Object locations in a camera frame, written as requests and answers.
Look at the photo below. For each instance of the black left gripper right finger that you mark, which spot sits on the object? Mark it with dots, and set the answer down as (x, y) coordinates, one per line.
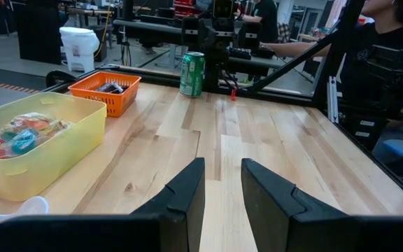
(275, 210)

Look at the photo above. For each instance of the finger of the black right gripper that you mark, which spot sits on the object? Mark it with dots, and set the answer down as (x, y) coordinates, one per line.
(206, 33)
(226, 36)

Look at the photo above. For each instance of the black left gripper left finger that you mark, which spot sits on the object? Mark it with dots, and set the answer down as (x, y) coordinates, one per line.
(177, 213)

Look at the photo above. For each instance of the dark brown chocolate bar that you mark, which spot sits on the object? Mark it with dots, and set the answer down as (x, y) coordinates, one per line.
(110, 87)

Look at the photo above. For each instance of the backlit black keyboard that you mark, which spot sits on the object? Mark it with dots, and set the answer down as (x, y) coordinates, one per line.
(240, 53)

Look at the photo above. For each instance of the person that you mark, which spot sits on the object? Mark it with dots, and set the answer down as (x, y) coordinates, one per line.
(264, 17)
(380, 31)

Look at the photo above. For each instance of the green soda can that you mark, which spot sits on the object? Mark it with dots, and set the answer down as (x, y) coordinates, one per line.
(192, 73)

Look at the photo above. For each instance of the grey desk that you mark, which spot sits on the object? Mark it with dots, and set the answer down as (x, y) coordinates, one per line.
(152, 26)

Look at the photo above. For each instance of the orange plastic basket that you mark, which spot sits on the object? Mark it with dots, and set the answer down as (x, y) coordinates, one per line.
(114, 103)

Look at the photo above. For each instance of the black drawer cabinet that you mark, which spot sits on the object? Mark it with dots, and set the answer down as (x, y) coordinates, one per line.
(362, 129)

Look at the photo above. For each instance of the white plastic container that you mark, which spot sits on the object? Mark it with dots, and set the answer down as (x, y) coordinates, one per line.
(79, 47)

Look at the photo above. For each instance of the yellow plastic bin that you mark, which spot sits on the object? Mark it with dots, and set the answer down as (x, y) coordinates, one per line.
(47, 164)

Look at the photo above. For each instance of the clear plastic bin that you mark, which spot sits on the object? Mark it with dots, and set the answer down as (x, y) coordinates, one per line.
(30, 206)

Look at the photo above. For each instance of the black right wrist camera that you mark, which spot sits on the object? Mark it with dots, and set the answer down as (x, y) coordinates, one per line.
(223, 8)

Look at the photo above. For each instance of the black upright frame post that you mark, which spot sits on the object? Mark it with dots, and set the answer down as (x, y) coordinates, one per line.
(338, 52)

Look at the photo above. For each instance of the silver aluminium post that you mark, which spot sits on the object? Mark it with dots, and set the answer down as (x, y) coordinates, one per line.
(332, 99)

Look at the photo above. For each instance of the black pedestal cabinet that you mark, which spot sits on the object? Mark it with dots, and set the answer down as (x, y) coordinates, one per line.
(38, 31)

